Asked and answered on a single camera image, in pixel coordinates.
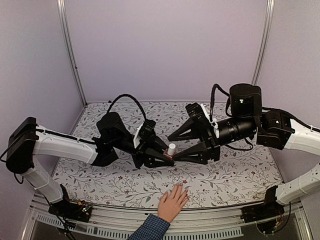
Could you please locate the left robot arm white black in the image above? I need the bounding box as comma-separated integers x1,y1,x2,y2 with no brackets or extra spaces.
3,112,176,217

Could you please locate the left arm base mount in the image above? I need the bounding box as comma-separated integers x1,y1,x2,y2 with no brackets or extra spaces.
48,184,93,223

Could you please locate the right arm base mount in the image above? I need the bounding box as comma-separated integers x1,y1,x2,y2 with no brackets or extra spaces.
240,186,285,235

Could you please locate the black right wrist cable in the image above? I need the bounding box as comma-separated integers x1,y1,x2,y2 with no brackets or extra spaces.
209,83,231,123

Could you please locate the left aluminium frame post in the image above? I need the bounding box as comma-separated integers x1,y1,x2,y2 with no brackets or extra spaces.
56,0,88,107

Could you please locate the right aluminium frame post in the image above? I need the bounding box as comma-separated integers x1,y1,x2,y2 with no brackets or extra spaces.
251,0,275,86

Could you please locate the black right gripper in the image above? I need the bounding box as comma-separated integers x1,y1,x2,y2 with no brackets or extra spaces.
167,117,257,165

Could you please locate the white nail polish brush cap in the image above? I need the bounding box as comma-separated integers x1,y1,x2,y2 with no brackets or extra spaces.
167,143,176,156

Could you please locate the front aluminium rail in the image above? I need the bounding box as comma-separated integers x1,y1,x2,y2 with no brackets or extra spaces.
22,196,315,240

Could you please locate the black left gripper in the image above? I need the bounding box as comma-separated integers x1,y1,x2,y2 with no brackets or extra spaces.
110,130,178,169

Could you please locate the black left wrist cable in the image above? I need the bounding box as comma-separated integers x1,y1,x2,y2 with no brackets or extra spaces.
107,93,148,123

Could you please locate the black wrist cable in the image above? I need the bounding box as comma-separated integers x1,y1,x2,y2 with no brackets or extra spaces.
107,93,148,123
209,83,231,123

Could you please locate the aluminium frame post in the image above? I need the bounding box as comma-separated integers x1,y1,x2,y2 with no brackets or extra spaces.
56,0,88,107
251,0,275,86

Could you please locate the person's bare hand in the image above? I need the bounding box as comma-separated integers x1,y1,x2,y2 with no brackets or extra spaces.
157,183,189,223

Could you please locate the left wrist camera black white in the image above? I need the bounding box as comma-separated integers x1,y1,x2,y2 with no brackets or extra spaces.
133,119,156,149

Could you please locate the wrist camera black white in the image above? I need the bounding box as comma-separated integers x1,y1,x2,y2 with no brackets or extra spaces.
133,119,156,149
185,102,220,139

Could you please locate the pink nail polish bottle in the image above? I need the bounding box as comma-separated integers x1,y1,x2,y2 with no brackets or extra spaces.
163,148,175,161

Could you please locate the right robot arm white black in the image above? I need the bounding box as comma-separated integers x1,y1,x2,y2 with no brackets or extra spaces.
167,83,320,165

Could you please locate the blue checked sleeve forearm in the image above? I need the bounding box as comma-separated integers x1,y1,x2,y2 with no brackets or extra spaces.
128,214,171,240

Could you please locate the floral patterned table mat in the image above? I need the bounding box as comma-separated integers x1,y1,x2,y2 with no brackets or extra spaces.
52,101,282,209

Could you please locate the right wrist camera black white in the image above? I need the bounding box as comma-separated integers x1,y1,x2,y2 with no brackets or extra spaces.
185,102,220,139

